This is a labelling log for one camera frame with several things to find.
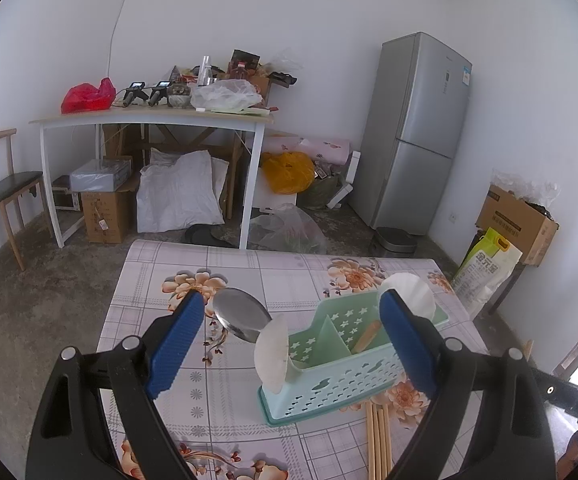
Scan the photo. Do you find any large steel spoon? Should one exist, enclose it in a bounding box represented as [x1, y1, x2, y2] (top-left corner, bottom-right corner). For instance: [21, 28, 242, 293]
[213, 287, 272, 344]

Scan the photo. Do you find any yellow white rice bag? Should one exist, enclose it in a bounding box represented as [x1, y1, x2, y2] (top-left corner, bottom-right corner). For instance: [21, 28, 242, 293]
[452, 228, 522, 320]

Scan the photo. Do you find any mint green utensil holder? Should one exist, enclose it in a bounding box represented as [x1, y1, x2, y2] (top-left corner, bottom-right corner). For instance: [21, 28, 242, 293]
[257, 294, 451, 428]

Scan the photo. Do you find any cardboard box at right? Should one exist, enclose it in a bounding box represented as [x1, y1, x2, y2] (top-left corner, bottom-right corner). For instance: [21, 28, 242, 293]
[475, 184, 559, 266]

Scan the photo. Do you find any floral tablecloth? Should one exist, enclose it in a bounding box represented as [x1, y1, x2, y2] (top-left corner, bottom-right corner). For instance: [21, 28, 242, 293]
[98, 240, 485, 479]

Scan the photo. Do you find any cardboard box under desk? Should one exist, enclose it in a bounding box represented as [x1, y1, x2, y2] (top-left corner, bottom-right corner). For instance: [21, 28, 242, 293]
[82, 176, 139, 244]

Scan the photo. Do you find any black round floor object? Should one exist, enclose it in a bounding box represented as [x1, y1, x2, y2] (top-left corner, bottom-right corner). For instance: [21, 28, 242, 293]
[370, 226, 418, 258]

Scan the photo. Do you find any wooden chair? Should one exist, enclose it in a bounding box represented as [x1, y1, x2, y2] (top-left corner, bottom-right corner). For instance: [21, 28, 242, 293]
[0, 128, 51, 272]

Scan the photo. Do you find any grey flat box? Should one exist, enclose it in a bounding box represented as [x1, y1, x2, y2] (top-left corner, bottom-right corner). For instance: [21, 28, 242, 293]
[70, 158, 132, 193]

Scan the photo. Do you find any white sack under desk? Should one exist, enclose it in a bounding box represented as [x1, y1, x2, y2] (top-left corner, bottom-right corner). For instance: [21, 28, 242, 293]
[136, 148, 229, 233]

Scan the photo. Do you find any clear plastic bag on floor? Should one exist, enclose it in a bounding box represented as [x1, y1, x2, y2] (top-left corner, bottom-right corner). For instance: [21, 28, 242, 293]
[249, 204, 327, 254]

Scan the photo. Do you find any pink rolled cloth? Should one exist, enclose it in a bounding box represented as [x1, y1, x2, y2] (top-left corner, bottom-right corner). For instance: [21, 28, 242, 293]
[262, 131, 351, 165]

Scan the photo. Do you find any red plastic bag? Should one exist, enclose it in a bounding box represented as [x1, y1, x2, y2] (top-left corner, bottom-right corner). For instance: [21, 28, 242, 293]
[61, 77, 116, 114]

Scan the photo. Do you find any handheld device on desk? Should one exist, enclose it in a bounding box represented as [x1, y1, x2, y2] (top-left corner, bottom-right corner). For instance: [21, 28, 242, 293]
[148, 80, 170, 107]
[122, 81, 149, 107]

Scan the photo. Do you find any silver refrigerator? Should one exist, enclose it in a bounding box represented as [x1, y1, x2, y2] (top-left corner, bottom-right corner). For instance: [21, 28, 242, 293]
[350, 32, 472, 235]

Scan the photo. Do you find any white desk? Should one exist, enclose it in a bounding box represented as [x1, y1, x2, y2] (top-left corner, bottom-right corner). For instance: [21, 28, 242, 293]
[32, 106, 272, 250]

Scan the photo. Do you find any white plastic bag on desk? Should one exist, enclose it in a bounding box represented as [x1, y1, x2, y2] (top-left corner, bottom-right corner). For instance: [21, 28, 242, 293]
[190, 79, 263, 113]

